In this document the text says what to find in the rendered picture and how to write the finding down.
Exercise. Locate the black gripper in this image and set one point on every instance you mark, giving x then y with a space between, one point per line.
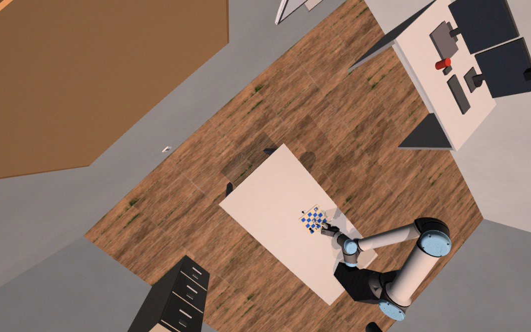
333 228

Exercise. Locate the blue and cream chessboard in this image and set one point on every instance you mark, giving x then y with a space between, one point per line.
312 214

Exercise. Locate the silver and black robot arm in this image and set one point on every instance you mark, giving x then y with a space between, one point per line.
395 288

